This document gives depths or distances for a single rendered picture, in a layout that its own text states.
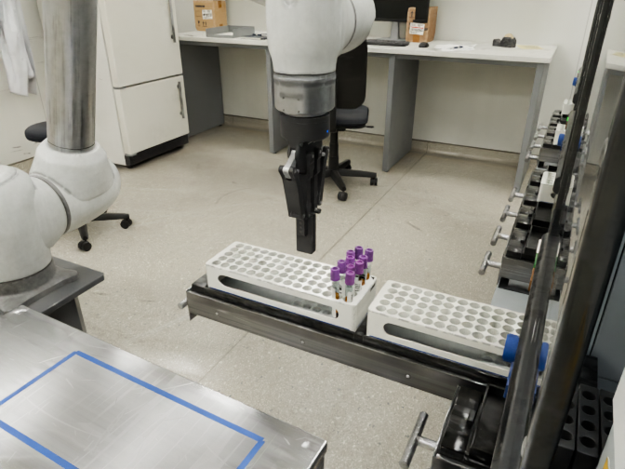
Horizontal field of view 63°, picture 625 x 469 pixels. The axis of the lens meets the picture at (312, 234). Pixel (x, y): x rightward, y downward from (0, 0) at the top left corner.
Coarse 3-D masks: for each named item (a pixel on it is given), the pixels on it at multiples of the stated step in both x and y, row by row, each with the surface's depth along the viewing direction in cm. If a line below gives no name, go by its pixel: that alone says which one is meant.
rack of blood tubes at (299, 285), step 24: (216, 264) 93; (240, 264) 93; (264, 264) 93; (288, 264) 91; (312, 264) 91; (240, 288) 94; (264, 288) 94; (288, 288) 84; (312, 288) 84; (312, 312) 84; (360, 312) 82
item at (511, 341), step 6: (510, 336) 52; (516, 336) 52; (510, 342) 52; (516, 342) 52; (504, 348) 52; (510, 348) 52; (516, 348) 52; (504, 354) 52; (510, 354) 52; (504, 360) 53; (510, 360) 52
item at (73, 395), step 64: (0, 320) 84; (0, 384) 70; (64, 384) 70; (128, 384) 70; (192, 384) 70; (0, 448) 61; (64, 448) 61; (128, 448) 61; (192, 448) 61; (256, 448) 61; (320, 448) 61
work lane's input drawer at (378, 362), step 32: (192, 288) 95; (224, 320) 93; (256, 320) 89; (288, 320) 86; (320, 352) 85; (352, 352) 81; (384, 352) 79; (416, 352) 77; (416, 384) 78; (448, 384) 75; (480, 384) 73
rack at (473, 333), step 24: (384, 288) 84; (408, 288) 85; (384, 312) 78; (408, 312) 78; (432, 312) 78; (456, 312) 78; (480, 312) 78; (504, 312) 78; (384, 336) 79; (408, 336) 82; (432, 336) 82; (456, 336) 73; (480, 336) 74; (504, 336) 74; (456, 360) 75; (480, 360) 74
